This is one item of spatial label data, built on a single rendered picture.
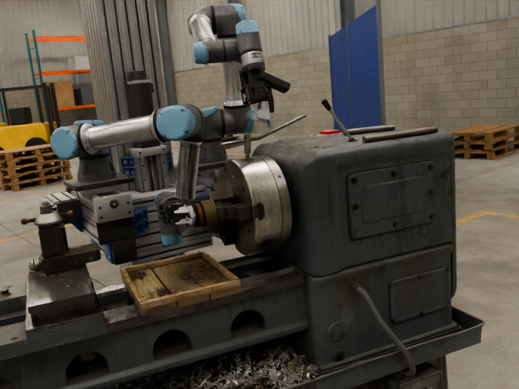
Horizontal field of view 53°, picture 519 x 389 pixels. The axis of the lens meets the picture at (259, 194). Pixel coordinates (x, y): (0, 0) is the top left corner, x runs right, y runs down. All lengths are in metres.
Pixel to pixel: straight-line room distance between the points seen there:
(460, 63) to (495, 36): 0.93
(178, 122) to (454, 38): 11.40
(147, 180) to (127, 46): 0.57
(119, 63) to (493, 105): 10.76
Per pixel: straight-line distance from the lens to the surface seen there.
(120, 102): 2.32
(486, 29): 12.55
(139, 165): 2.27
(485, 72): 12.55
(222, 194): 1.70
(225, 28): 2.24
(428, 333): 1.99
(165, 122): 1.79
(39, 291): 1.56
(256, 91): 1.74
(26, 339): 1.46
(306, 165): 1.56
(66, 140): 1.96
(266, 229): 1.60
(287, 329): 1.72
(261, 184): 1.59
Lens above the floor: 1.45
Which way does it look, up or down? 11 degrees down
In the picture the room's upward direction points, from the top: 5 degrees counter-clockwise
